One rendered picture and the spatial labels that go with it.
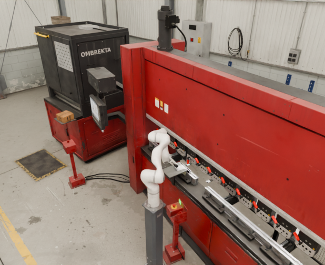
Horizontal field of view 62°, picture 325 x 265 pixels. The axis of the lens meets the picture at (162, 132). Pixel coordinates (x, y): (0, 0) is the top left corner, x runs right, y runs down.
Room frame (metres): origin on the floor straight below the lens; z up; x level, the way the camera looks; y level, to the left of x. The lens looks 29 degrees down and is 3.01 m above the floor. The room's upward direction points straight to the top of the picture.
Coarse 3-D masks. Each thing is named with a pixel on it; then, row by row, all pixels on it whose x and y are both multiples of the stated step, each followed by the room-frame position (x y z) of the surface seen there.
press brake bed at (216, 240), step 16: (144, 160) 3.26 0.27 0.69; (144, 192) 3.31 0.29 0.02; (160, 192) 2.89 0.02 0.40; (176, 192) 2.59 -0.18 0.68; (192, 208) 2.31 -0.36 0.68; (192, 224) 2.29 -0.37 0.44; (208, 224) 2.08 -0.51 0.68; (192, 240) 2.38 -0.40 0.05; (208, 240) 2.06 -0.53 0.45; (224, 240) 1.88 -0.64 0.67; (208, 256) 2.09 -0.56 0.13; (224, 256) 1.85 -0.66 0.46; (240, 256) 1.69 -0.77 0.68
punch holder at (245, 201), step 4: (240, 188) 1.94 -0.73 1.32; (240, 192) 1.93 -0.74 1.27; (244, 192) 1.90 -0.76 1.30; (248, 192) 1.86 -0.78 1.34; (244, 196) 1.89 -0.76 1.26; (248, 196) 1.86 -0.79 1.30; (252, 196) 1.82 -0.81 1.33; (240, 200) 1.91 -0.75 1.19; (244, 200) 1.88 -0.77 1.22; (248, 200) 1.85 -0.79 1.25; (252, 200) 1.82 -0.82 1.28; (256, 200) 1.86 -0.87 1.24; (244, 204) 1.88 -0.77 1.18; (248, 204) 1.84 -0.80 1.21; (252, 204) 1.84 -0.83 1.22
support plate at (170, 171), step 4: (176, 164) 2.75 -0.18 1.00; (168, 168) 2.66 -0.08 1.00; (172, 168) 2.66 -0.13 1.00; (164, 172) 2.58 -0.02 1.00; (168, 172) 2.58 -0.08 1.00; (172, 172) 2.58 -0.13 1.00; (176, 172) 2.58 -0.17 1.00; (180, 172) 2.58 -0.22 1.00; (168, 176) 2.51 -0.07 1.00; (172, 176) 2.51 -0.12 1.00
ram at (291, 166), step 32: (160, 96) 3.09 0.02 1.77; (192, 96) 2.59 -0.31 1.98; (224, 96) 2.23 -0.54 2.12; (192, 128) 2.56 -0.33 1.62; (224, 128) 2.19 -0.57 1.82; (256, 128) 1.91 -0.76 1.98; (288, 128) 1.69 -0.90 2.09; (224, 160) 2.14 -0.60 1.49; (256, 160) 1.86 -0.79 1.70; (288, 160) 1.64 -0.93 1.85; (320, 160) 1.47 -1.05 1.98; (288, 192) 1.58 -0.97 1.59; (320, 192) 1.41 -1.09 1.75; (320, 224) 1.35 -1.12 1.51
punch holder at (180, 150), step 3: (177, 144) 2.78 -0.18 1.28; (180, 144) 2.72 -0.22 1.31; (183, 144) 2.68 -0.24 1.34; (180, 147) 2.72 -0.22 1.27; (183, 147) 2.68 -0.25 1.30; (186, 147) 2.67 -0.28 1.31; (177, 150) 2.77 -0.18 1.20; (180, 150) 2.71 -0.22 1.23; (183, 150) 2.68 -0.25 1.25; (186, 150) 2.67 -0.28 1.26; (180, 153) 2.72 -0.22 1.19; (183, 153) 2.68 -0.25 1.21; (186, 153) 2.67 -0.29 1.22; (183, 156) 2.67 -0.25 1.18
